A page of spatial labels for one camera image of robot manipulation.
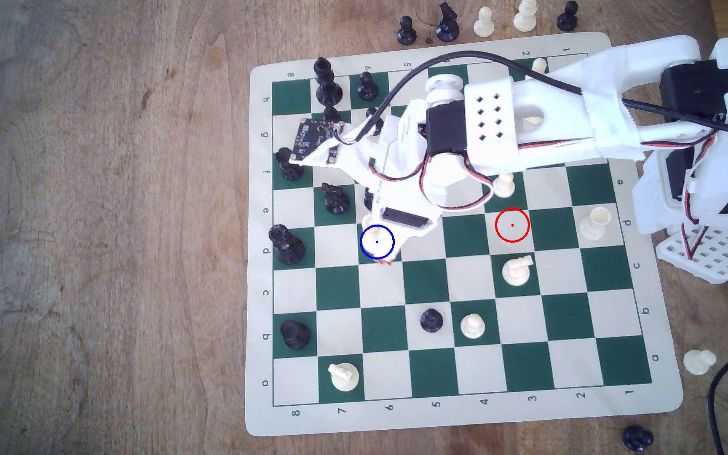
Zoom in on black camera circuit board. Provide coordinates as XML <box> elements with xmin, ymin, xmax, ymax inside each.
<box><xmin>293</xmin><ymin>117</ymin><xmax>341</xmax><ymax>166</ymax></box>

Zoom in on white chess queen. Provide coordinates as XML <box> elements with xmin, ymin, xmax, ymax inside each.
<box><xmin>361</xmin><ymin>214</ymin><xmax>390</xmax><ymax>257</ymax></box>

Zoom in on white chess rook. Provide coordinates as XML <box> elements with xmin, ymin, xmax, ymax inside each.
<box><xmin>579</xmin><ymin>206</ymin><xmax>612</xmax><ymax>241</ymax></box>

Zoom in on black chess queen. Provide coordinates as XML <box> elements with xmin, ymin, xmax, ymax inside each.
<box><xmin>268</xmin><ymin>224</ymin><xmax>306</xmax><ymax>265</ymax></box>

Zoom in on black chess king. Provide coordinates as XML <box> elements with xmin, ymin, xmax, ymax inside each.
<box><xmin>313</xmin><ymin>57</ymin><xmax>344</xmax><ymax>107</ymax></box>

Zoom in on red black servo wire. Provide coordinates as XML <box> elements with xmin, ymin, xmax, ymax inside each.
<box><xmin>421</xmin><ymin>152</ymin><xmax>494</xmax><ymax>214</ymax></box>

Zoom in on black chess knight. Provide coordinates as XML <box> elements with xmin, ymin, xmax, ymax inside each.
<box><xmin>435</xmin><ymin>1</ymin><xmax>461</xmax><ymax>43</ymax></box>
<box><xmin>321</xmin><ymin>182</ymin><xmax>351</xmax><ymax>215</ymax></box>

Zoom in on black camera cable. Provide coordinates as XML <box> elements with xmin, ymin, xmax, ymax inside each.
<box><xmin>332</xmin><ymin>51</ymin><xmax>728</xmax><ymax>141</ymax></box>

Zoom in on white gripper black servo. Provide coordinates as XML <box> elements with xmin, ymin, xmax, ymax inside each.
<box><xmin>288</xmin><ymin>101</ymin><xmax>494</xmax><ymax>266</ymax></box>

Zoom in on white chess knight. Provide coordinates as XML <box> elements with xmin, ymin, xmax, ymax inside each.
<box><xmin>502</xmin><ymin>254</ymin><xmax>535</xmax><ymax>288</ymax></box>
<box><xmin>328</xmin><ymin>362</ymin><xmax>360</xmax><ymax>391</ymax></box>

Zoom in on white tape wrap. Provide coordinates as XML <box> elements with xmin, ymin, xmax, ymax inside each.
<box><xmin>582</xmin><ymin>45</ymin><xmax>646</xmax><ymax>164</ymax></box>

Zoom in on white perforated base plate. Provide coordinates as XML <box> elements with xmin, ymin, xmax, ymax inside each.
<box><xmin>655</xmin><ymin>222</ymin><xmax>728</xmax><ymax>285</ymax></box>

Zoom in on green and cream chess mat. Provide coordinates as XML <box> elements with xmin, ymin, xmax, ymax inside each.
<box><xmin>244</xmin><ymin>32</ymin><xmax>684</xmax><ymax>438</ymax></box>

